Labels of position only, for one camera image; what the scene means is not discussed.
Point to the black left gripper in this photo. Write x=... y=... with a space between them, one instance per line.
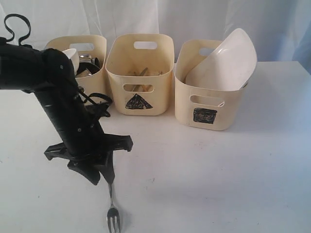
x=82 y=135

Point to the steel fork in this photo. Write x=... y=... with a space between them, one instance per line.
x=113 y=216

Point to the steel table knife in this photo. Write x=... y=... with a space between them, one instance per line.
x=142 y=86

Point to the steel bowl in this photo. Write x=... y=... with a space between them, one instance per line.
x=93 y=68

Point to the steel mug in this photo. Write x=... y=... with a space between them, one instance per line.
x=83 y=74
x=86 y=58

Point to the white ceramic bowl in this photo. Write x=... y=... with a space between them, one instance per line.
x=73 y=55

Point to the white square plate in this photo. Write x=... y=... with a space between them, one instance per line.
x=229 y=67

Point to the steel mug front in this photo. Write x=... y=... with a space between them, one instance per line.
x=83 y=74

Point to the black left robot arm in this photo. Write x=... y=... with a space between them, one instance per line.
x=49 y=74

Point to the cream bin with triangle mark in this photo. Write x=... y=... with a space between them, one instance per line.
x=135 y=52

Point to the cream bin with square mark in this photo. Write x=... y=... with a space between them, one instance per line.
x=200 y=107

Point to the cream bin with circle mark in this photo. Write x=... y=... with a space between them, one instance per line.
x=96 y=83

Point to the white curtain backdrop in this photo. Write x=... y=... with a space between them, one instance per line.
x=279 y=29

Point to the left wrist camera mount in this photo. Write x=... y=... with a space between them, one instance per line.
x=98 y=109

